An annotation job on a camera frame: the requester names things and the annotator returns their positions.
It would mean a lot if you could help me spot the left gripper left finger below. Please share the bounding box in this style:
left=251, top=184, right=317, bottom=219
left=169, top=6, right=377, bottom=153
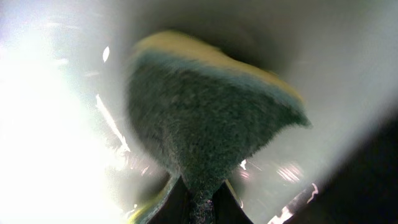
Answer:
left=129, top=177, right=190, bottom=224

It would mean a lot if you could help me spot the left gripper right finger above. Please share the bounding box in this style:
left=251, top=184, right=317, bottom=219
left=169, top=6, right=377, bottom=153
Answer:
left=213, top=180, right=252, bottom=224

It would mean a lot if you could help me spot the green and yellow sponge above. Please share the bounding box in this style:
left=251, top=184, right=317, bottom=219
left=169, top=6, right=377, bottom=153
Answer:
left=126, top=30, right=310, bottom=223

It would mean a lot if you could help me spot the mint green plate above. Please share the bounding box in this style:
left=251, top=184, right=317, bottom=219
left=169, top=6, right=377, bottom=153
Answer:
left=1, top=0, right=397, bottom=223

